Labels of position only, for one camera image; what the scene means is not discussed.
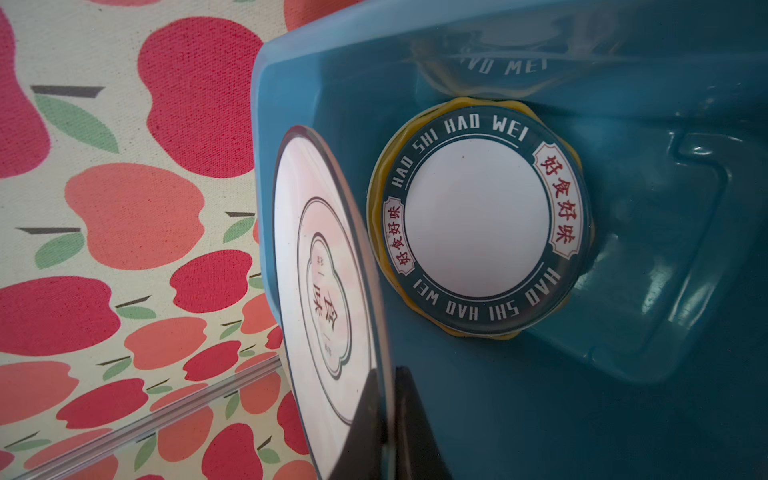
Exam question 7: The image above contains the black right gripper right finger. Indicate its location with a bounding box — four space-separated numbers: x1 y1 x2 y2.
395 367 452 480

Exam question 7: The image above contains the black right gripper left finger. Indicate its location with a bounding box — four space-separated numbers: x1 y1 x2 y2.
335 369 384 480

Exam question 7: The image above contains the white black ring plate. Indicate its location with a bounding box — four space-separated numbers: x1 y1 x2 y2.
273 126 396 479

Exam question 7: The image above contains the green rim Hao Shi plate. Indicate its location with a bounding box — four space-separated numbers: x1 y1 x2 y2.
381 106 593 337

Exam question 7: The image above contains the yellow dotted scalloped plate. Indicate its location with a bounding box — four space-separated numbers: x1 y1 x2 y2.
366 97 595 342

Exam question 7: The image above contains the blue plastic bin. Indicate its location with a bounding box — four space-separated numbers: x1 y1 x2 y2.
251 1 767 479

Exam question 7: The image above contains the right aluminium corner post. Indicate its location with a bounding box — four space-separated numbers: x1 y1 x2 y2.
16 354 282 479

